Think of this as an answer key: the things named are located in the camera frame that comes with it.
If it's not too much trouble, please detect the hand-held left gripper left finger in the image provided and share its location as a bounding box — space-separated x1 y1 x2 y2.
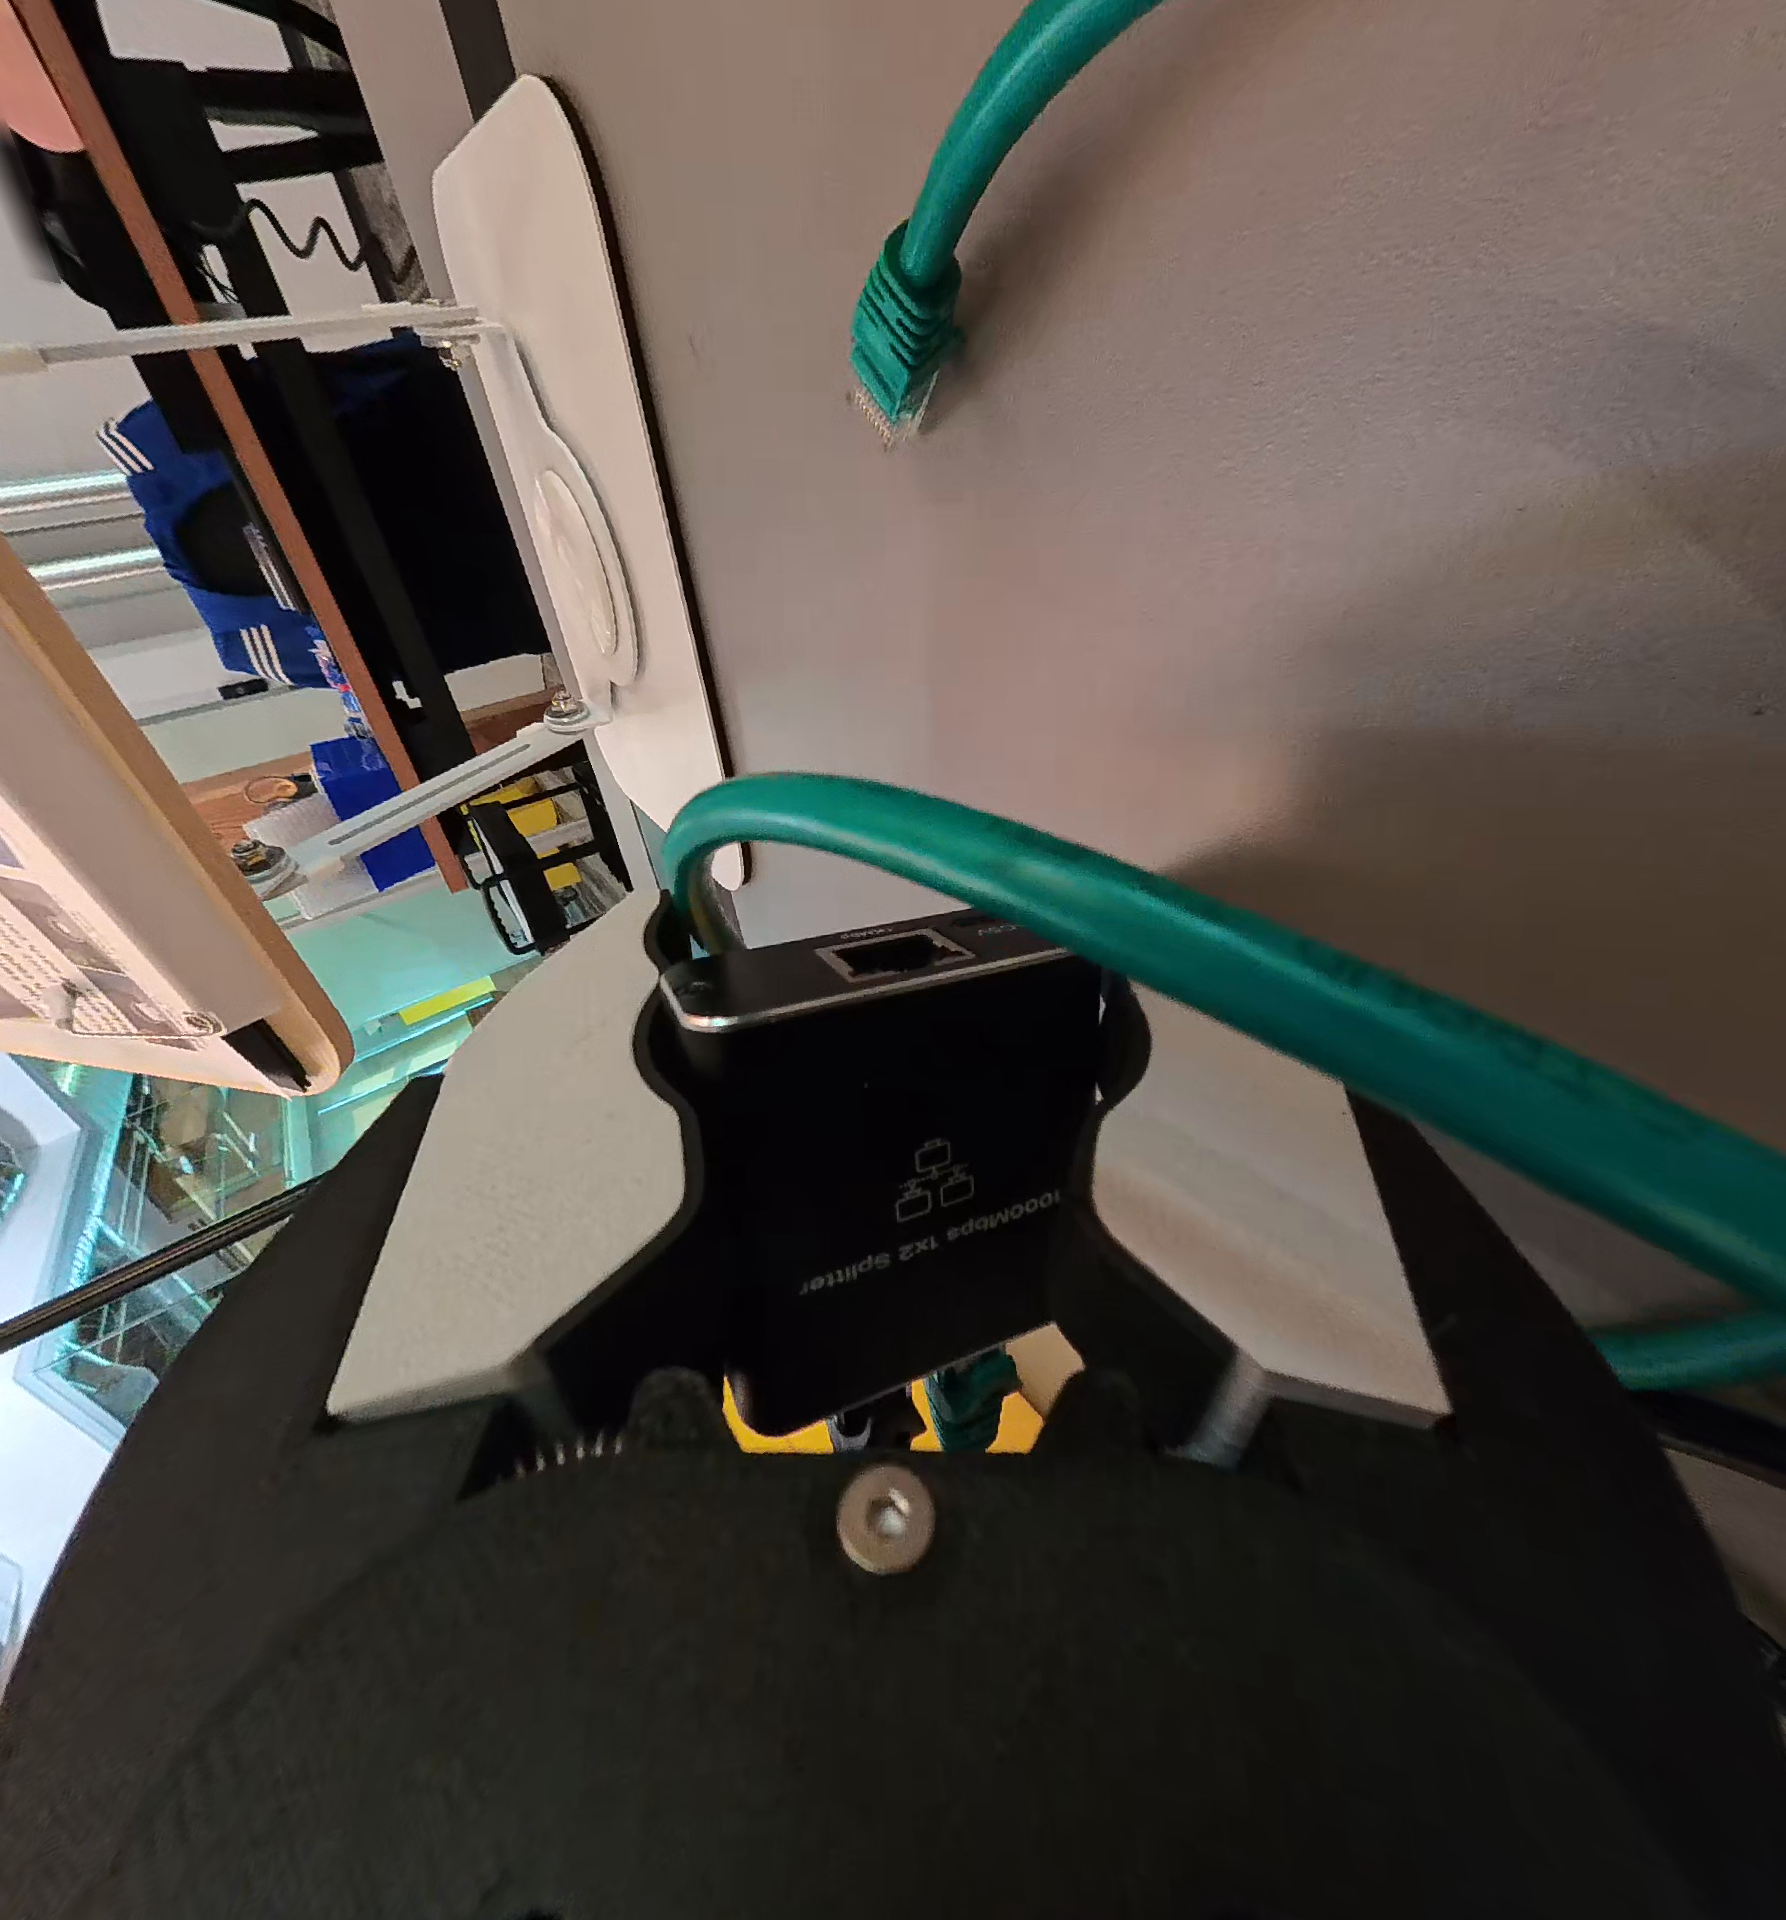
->
324 898 740 1438

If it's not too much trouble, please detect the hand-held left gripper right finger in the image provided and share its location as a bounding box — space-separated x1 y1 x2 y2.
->
1068 967 1458 1456

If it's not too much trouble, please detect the green ethernet cable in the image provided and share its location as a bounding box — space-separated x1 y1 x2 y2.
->
663 0 1786 1904

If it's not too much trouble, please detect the black ethernet splitter box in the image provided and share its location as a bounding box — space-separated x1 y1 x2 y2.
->
661 907 1108 1434

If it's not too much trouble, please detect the blue plastic bin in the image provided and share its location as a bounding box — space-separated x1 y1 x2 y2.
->
308 735 437 887

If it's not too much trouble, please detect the black metal pole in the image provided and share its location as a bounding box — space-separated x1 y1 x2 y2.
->
0 1177 331 1502

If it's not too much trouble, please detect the printed instruction board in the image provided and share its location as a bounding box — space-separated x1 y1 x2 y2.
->
0 451 357 1102

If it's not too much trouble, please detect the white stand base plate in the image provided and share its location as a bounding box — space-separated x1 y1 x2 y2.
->
430 73 751 887

